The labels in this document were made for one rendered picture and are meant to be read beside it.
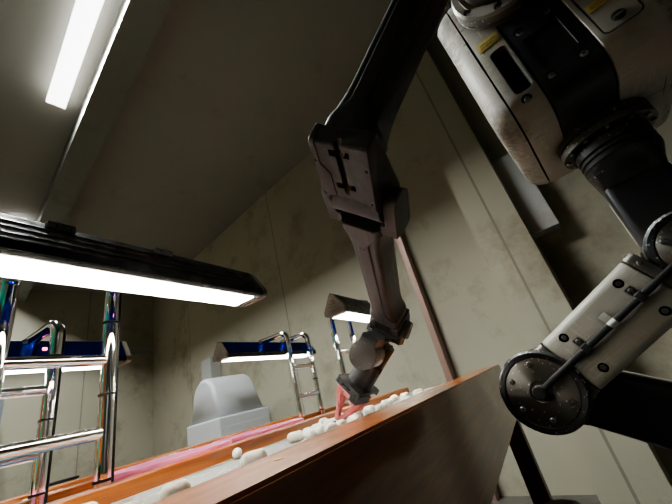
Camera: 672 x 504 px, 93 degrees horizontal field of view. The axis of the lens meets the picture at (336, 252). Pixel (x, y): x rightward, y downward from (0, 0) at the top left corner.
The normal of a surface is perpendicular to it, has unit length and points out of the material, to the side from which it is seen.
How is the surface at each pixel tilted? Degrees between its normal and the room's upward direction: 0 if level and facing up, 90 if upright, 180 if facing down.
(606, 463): 90
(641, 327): 90
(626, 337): 90
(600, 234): 90
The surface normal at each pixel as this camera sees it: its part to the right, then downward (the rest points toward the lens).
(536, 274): -0.66, -0.16
